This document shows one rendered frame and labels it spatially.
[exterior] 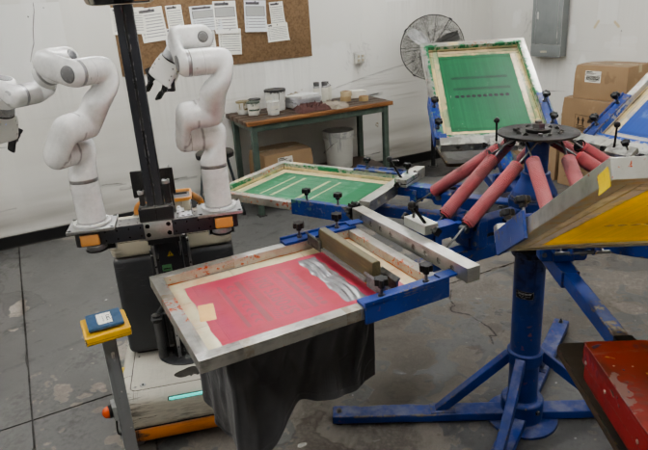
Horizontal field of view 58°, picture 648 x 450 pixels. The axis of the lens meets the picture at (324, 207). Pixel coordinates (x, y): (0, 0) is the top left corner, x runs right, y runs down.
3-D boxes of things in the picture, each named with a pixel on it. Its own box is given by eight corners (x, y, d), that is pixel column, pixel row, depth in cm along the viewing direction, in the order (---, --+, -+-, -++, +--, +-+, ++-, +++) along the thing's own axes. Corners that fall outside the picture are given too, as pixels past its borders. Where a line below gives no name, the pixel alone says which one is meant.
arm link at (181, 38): (228, 72, 185) (180, 77, 179) (211, 73, 204) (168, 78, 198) (220, 18, 181) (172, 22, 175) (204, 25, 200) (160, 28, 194)
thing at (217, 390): (241, 478, 171) (224, 352, 157) (198, 395, 210) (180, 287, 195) (252, 474, 173) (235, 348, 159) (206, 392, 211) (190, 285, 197)
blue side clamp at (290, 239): (286, 258, 215) (284, 241, 212) (281, 254, 219) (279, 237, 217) (357, 240, 227) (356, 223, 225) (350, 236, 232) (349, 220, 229)
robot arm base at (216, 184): (201, 200, 222) (195, 161, 217) (233, 197, 224) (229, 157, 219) (202, 214, 207) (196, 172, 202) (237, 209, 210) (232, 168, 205)
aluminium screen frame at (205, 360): (201, 374, 148) (198, 361, 147) (150, 286, 197) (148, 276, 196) (447, 291, 181) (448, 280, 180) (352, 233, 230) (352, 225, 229)
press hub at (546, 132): (521, 460, 240) (541, 137, 196) (458, 407, 273) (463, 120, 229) (587, 425, 257) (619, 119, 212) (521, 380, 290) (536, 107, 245)
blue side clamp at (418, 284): (365, 325, 168) (364, 303, 165) (357, 317, 172) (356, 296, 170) (449, 297, 180) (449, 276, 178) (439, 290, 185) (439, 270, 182)
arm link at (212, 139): (232, 166, 207) (228, 120, 202) (196, 172, 202) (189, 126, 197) (225, 160, 216) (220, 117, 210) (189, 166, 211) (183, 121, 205)
